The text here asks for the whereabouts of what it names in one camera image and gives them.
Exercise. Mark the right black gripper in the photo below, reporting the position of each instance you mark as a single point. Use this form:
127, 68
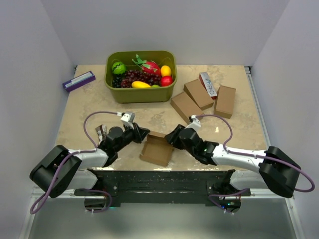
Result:
172, 138

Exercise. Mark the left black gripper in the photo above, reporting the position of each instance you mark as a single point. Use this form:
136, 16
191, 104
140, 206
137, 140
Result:
139, 134

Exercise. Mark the brown paper box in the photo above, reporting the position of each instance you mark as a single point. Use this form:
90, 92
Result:
156, 149

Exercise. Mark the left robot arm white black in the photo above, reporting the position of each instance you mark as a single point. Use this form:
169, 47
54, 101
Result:
61, 166

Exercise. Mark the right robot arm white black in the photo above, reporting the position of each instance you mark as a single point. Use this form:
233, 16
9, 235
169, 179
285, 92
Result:
271, 169

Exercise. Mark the front folded brown box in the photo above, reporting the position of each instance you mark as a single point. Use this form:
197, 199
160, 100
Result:
185, 106

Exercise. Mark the folded brown box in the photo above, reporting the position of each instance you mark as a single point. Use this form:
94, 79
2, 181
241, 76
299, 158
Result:
196, 91
224, 104
185, 106

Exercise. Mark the middle folded brown box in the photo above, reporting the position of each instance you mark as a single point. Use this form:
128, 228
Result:
196, 91

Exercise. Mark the right folded brown box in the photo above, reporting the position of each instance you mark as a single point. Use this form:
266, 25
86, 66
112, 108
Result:
224, 104

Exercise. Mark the red white toothpaste box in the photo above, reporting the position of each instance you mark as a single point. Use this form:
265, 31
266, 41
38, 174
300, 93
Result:
208, 84

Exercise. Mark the purple flat box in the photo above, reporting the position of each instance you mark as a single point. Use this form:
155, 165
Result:
78, 81

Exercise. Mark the olive green plastic basket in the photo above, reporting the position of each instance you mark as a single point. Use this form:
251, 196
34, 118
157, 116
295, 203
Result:
129, 94

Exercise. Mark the brown snack wrapper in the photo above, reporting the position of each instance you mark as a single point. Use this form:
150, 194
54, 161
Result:
101, 132

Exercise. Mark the yellow toy mango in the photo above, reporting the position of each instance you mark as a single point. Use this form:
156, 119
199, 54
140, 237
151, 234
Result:
140, 84

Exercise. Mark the red toy apple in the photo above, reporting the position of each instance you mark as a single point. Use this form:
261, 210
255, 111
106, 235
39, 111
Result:
166, 81

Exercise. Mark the red toy grapes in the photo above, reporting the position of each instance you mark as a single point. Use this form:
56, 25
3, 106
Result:
136, 75

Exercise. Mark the dark blue toy grapes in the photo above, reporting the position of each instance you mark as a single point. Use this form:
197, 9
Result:
116, 81

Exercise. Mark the yellow orange toy lemon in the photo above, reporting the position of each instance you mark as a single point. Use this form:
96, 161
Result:
165, 71

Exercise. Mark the pink toy dragon fruit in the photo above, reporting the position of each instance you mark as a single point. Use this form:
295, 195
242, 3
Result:
147, 66

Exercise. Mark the green toy watermelon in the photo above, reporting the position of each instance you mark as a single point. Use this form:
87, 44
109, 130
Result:
118, 68

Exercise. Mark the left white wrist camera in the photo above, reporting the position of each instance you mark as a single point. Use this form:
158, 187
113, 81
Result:
128, 119

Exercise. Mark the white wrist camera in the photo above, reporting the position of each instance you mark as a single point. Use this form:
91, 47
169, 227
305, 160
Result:
128, 119
194, 123

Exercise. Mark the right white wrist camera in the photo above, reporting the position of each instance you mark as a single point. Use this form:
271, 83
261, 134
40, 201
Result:
194, 123

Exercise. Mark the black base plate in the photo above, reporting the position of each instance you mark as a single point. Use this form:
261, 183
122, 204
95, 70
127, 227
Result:
161, 187

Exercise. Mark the aluminium frame rail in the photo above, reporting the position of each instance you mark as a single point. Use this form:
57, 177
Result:
29, 218

